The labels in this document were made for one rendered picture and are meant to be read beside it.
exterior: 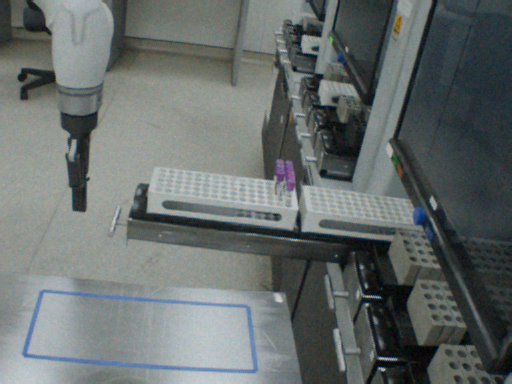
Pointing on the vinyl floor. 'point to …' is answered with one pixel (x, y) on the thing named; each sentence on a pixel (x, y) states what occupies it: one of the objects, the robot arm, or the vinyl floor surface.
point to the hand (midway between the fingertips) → (79, 196)
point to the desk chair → (35, 22)
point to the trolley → (141, 333)
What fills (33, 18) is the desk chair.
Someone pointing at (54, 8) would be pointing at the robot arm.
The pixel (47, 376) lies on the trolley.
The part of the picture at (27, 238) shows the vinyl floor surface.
